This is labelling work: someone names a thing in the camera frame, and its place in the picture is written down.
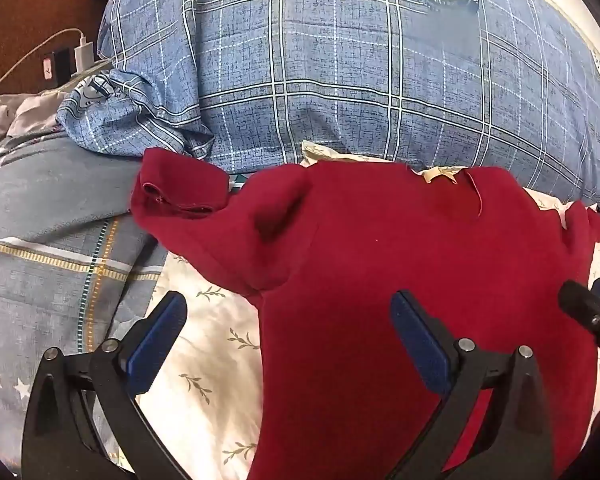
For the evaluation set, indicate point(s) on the blue plaid pillow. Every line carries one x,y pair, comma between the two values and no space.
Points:
330,60

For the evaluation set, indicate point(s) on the red knit garment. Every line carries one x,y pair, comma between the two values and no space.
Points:
355,260

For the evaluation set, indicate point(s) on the grey plaid quilt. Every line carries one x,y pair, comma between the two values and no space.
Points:
45,220

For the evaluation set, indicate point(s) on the black power strip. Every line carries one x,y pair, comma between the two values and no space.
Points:
60,66

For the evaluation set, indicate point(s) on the white leaf-print bed sheet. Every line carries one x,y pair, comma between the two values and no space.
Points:
205,385

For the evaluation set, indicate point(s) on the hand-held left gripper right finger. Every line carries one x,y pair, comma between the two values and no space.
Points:
420,345

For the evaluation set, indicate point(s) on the grey crumpled cloth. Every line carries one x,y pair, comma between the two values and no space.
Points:
10,120

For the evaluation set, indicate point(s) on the brown wooden headboard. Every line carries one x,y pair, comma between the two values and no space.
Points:
25,10

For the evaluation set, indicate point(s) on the white charger plug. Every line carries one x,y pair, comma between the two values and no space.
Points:
86,52

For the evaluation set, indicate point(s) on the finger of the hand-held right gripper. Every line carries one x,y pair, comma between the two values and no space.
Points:
580,305

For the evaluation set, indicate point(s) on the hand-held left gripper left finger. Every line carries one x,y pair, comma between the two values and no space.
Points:
155,345

